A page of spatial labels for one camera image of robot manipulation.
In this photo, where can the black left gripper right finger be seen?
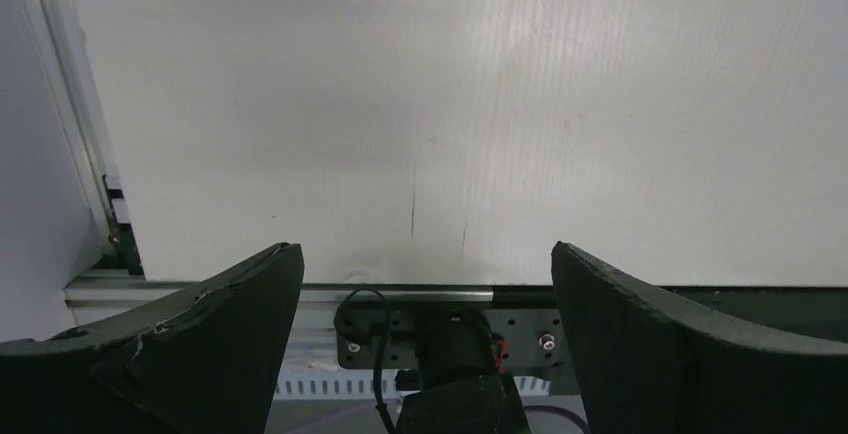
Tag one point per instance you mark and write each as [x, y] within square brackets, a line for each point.
[701, 359]

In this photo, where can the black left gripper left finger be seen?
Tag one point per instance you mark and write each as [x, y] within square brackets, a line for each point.
[164, 367]

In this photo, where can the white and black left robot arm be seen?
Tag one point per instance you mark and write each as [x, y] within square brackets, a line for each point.
[462, 387]

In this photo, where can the white slotted cable duct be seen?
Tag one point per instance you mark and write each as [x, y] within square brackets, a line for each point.
[310, 385]

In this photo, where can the aluminium frame rail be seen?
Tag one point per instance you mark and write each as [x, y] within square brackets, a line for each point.
[99, 294]

